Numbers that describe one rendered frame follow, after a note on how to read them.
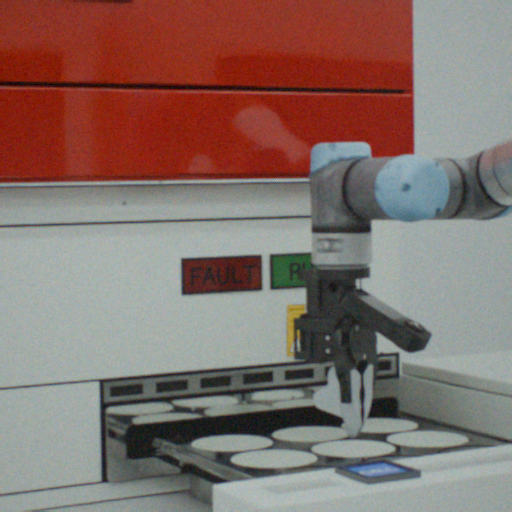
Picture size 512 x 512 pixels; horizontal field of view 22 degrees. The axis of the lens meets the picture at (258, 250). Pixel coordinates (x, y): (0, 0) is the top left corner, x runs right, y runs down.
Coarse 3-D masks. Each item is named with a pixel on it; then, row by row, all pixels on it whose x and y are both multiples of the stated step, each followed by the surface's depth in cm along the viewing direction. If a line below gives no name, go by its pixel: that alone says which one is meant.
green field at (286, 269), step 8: (288, 256) 178; (296, 256) 178; (304, 256) 179; (280, 264) 177; (288, 264) 178; (296, 264) 178; (304, 264) 179; (312, 264) 179; (280, 272) 177; (288, 272) 178; (296, 272) 178; (280, 280) 177; (288, 280) 178; (296, 280) 178
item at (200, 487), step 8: (192, 472) 169; (200, 472) 169; (192, 480) 168; (200, 480) 166; (208, 480) 165; (216, 480) 165; (224, 480) 164; (192, 488) 169; (200, 488) 166; (208, 488) 164; (200, 496) 166; (208, 496) 164; (208, 504) 165
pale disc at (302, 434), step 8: (280, 432) 169; (288, 432) 169; (296, 432) 169; (304, 432) 169; (312, 432) 168; (320, 432) 168; (328, 432) 168; (336, 432) 168; (344, 432) 168; (296, 440) 163; (304, 440) 163; (312, 440) 163; (320, 440) 163
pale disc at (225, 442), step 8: (200, 440) 165; (208, 440) 165; (216, 440) 165; (224, 440) 165; (232, 440) 164; (240, 440) 164; (248, 440) 164; (256, 440) 164; (264, 440) 164; (200, 448) 160; (208, 448) 160; (216, 448) 160; (224, 448) 160; (232, 448) 160; (240, 448) 159; (248, 448) 159; (256, 448) 159
